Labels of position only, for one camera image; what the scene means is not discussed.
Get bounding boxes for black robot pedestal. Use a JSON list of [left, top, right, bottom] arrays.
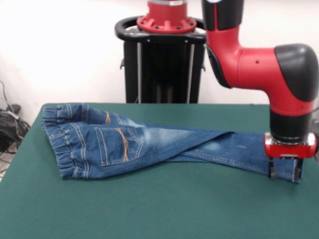
[[114, 16, 207, 104]]

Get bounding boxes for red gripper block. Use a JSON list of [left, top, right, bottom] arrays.
[[264, 133, 318, 181]]

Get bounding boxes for black office chair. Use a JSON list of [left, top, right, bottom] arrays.
[[311, 109, 319, 162]]

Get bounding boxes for blue denim jeans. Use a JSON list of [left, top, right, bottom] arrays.
[[41, 103, 304, 184]]

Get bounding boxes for black cable tangle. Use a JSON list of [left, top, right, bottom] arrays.
[[0, 79, 31, 156]]

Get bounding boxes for dark green table cloth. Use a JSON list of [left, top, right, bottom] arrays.
[[0, 103, 319, 239]]

